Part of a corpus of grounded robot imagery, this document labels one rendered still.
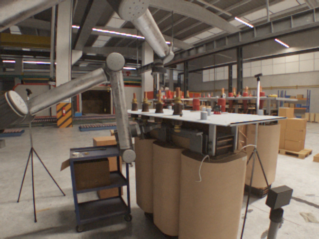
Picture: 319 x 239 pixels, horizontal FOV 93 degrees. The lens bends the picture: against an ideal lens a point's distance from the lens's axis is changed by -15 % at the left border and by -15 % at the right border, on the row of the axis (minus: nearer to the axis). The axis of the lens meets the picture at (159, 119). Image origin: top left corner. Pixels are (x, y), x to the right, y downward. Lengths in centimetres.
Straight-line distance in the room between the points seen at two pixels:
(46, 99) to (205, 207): 146
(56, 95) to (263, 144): 260
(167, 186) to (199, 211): 41
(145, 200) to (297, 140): 463
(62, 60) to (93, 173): 1023
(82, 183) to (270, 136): 252
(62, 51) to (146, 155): 1062
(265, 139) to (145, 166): 174
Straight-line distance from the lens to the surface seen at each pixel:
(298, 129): 576
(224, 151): 142
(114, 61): 141
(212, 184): 125
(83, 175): 209
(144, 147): 191
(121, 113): 137
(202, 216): 138
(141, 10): 81
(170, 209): 175
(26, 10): 88
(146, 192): 209
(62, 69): 1177
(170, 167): 156
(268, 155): 293
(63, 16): 1274
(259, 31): 1041
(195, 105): 184
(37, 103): 164
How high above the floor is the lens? 146
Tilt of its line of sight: 5 degrees down
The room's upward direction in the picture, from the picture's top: straight up
